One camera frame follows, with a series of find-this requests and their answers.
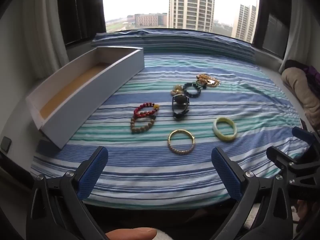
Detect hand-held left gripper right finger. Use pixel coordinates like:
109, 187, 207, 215
211, 147, 293, 240

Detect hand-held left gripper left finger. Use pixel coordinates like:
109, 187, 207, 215
29, 145, 109, 240

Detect person's left hand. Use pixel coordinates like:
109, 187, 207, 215
105, 227, 158, 240

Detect white cardboard box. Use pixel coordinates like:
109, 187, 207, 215
26, 46, 145, 150

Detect gold bangle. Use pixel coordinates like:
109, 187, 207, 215
168, 129, 196, 155

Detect dark wristwatch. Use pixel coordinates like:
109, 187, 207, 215
171, 93, 191, 118

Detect striped bed sheet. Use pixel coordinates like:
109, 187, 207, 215
30, 29, 313, 210

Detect white curtain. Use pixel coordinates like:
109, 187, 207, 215
279, 0, 307, 72
22, 0, 71, 64

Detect low wide building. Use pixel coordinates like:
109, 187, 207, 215
127, 13, 167, 27

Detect black wall socket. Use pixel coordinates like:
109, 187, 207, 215
0, 136, 12, 153

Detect gold chain necklace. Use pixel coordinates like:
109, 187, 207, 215
195, 74, 221, 88

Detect purple cloth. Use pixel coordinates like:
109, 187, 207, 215
286, 59, 320, 94

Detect tall tower building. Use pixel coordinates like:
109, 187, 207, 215
168, 0, 215, 32

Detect dark bead bracelet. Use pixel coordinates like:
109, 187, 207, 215
182, 82, 202, 98

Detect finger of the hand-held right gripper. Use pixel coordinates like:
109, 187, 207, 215
292, 126, 320, 155
266, 146, 304, 179

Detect person's right hand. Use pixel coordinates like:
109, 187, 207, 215
292, 200, 320, 233

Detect slim tower building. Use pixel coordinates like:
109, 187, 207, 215
231, 4, 258, 43

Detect tan wooden bead bracelet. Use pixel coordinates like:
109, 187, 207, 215
130, 115, 156, 134

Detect pale green jade bangle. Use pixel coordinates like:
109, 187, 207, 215
212, 117, 237, 142

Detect dark window blind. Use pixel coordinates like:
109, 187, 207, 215
252, 0, 292, 57
57, 0, 107, 46

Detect red bead bracelet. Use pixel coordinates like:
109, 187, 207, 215
133, 102, 160, 118

